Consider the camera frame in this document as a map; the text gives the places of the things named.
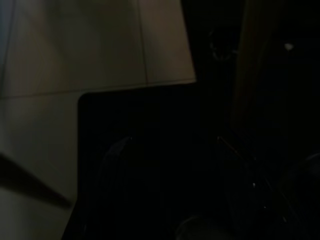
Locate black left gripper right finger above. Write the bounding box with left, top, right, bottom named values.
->
left=214, top=136, right=298, bottom=240

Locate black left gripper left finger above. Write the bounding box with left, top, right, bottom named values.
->
left=87, top=136, right=151, bottom=240

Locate wooden furniture leg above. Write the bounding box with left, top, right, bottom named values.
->
left=229, top=0, right=273, bottom=132

